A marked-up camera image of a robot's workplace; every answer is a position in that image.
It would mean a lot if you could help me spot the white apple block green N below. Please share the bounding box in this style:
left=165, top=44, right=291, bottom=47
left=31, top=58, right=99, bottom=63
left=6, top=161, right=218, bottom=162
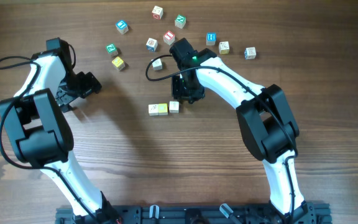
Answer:
left=168, top=101, right=180, bottom=113

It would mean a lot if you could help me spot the white bird block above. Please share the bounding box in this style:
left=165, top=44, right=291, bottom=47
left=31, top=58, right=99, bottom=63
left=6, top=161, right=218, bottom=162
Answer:
left=152, top=58, right=163, bottom=70

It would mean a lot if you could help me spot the plain cream block with 9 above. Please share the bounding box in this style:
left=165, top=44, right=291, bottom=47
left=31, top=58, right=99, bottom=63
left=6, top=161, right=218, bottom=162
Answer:
left=148, top=104, right=158, bottom=116

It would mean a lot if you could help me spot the yellow-top block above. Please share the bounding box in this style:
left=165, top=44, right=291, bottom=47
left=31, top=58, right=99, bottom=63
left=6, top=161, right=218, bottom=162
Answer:
left=112, top=57, right=126, bottom=71

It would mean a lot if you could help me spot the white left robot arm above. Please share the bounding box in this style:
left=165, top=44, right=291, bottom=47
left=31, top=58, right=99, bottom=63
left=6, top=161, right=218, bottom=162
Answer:
left=0, top=49, right=119, bottom=223

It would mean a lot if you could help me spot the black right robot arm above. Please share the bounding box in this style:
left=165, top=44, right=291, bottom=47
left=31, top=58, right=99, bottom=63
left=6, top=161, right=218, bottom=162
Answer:
left=169, top=47, right=304, bottom=223

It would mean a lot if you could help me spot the green Z block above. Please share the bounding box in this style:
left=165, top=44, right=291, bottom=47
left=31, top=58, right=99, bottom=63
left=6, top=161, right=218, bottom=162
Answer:
left=105, top=43, right=119, bottom=57

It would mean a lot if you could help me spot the red I top block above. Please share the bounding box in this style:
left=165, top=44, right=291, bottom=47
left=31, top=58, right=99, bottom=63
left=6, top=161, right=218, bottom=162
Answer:
left=163, top=30, right=175, bottom=45

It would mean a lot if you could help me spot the blue D block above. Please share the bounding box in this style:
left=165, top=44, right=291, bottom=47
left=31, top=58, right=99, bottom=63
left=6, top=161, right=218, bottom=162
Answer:
left=145, top=38, right=158, bottom=52

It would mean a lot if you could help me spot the blue-top ladder block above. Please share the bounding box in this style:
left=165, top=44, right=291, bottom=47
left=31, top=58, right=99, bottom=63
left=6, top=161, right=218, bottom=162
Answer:
left=206, top=32, right=216, bottom=46

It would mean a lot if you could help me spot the yellow-sided block with 0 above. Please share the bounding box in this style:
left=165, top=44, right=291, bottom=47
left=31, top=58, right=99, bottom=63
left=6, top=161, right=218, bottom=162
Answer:
left=219, top=41, right=230, bottom=54

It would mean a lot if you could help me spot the green N block far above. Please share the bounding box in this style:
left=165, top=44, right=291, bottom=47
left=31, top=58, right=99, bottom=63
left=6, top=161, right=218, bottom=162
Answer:
left=175, top=14, right=186, bottom=29

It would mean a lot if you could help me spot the blue-top block far left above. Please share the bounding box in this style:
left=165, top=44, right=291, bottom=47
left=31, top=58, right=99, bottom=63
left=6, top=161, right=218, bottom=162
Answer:
left=116, top=20, right=129, bottom=34

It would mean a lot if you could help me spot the blue-sided block far right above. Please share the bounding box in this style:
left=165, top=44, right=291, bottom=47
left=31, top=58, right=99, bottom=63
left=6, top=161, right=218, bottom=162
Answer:
left=244, top=47, right=257, bottom=60

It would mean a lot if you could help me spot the red M block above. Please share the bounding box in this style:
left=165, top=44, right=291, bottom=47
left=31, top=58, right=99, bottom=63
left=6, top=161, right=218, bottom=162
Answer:
left=152, top=6, right=163, bottom=20

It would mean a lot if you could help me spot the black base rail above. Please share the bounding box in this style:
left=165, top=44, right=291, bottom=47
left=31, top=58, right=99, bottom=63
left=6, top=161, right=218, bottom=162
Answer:
left=54, top=203, right=334, bottom=224

